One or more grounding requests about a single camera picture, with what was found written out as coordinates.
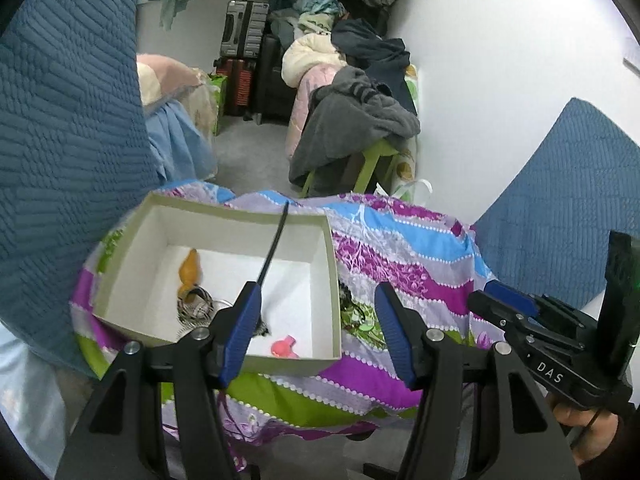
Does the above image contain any green plastic stool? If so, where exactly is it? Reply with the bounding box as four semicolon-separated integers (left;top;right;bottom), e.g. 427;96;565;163
300;140;401;198

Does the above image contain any green shopping bag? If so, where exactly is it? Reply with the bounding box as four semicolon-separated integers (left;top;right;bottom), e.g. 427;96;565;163
207;74;228;136

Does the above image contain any red suitcase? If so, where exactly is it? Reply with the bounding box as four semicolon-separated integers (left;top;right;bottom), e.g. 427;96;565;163
215;57;261;116

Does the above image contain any bed with blue sheet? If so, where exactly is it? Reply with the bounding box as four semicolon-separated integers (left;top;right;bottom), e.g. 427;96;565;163
145;85;219;181

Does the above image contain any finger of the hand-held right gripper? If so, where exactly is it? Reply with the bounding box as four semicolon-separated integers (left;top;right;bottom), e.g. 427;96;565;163
467;290;531;333
484;279;542;318

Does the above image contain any pink pillow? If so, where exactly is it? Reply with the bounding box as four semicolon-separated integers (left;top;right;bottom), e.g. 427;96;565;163
136;54;201;106

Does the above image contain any dark blue jacket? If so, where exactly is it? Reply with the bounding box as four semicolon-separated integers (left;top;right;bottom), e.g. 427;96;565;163
331;18;416;111

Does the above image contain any grey-green cardboard box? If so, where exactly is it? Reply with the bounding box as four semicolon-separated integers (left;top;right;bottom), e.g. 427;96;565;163
92;192;343;377

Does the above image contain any colourful striped floral cloth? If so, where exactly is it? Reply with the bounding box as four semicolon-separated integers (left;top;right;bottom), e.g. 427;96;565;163
70;182;506;431

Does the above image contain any large blue quilted cushion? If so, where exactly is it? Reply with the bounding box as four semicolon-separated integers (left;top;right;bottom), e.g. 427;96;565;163
0;0;161;378

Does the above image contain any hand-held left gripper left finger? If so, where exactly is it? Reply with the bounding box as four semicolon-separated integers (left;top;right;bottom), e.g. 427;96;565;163
55;281;263;480

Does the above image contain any grey suitcase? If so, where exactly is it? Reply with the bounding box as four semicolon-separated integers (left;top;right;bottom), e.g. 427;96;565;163
220;0;270;58

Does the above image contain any black suitcase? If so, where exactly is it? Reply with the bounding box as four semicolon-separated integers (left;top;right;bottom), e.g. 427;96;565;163
252;35;296;123

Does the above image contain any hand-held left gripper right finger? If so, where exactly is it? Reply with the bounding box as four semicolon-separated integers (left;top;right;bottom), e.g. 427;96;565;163
374;281;581;480

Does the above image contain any pink and black hair clip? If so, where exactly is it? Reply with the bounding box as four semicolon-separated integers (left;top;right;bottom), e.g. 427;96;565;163
256;326;300;359

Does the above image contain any person's right hand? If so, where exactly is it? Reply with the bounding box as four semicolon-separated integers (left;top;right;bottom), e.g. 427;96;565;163
547;392;626;466

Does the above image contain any grey garment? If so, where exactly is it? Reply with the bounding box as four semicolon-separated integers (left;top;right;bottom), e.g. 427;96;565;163
289;67;422;183

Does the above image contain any cream comforter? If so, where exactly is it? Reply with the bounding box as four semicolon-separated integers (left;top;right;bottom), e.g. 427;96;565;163
281;34;348;83

